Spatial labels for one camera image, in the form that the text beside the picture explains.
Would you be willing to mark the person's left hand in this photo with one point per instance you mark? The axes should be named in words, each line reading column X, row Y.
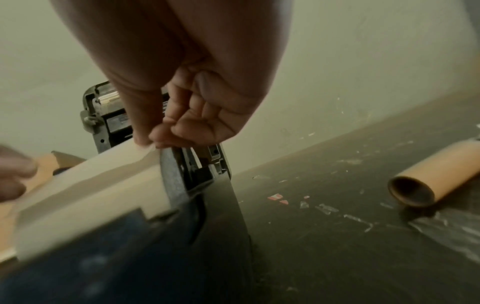
column 13, row 172

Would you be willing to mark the person's right hand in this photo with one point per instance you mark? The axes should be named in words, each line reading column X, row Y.
column 195, row 44

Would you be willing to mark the white paper label strip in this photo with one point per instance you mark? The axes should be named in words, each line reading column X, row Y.
column 93, row 184

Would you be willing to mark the brown cardboard box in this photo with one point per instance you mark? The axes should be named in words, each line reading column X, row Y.
column 47, row 166

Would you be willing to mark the black label printer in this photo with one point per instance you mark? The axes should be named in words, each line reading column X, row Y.
column 157, row 252

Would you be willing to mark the red paper scrap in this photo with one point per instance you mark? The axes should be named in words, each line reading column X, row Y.
column 284, row 202
column 275, row 196

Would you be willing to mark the clear tape scrap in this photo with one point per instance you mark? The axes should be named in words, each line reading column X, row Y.
column 327, row 208

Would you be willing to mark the brown cardboard tube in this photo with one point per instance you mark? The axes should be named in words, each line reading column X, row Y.
column 442, row 169

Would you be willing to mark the clear plastic film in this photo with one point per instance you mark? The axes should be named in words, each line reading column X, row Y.
column 450, row 228

